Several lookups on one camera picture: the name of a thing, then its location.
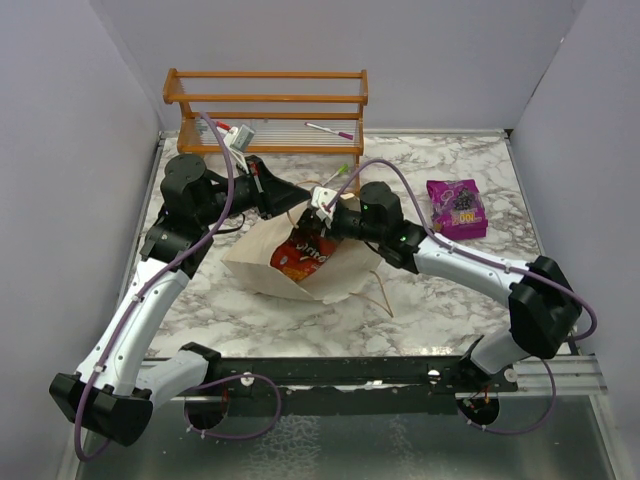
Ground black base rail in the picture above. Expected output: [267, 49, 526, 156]
[189, 344, 519, 419]

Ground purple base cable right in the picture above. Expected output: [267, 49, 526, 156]
[464, 359, 559, 436]

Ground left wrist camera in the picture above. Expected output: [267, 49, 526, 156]
[216, 121, 255, 172]

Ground beige paper bag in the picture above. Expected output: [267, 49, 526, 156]
[222, 203, 381, 304]

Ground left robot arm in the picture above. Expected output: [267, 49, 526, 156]
[49, 154, 311, 461]

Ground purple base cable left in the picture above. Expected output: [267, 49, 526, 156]
[183, 372, 285, 442]

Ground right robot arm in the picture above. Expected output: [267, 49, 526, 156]
[309, 182, 582, 391]

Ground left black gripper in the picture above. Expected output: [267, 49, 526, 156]
[197, 155, 312, 227]

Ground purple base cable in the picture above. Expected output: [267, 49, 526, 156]
[183, 372, 285, 442]
[464, 359, 559, 436]

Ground red Doritos bag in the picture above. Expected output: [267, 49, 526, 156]
[270, 211, 341, 283]

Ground pink capped white marker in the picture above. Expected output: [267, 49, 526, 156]
[304, 122, 354, 141]

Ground green capped white marker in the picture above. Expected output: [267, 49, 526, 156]
[324, 164, 349, 185]

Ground purple snack bag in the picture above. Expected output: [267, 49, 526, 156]
[426, 179, 488, 241]

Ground wooden two-tier shelf rack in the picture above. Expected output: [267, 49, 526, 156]
[162, 68, 369, 166]

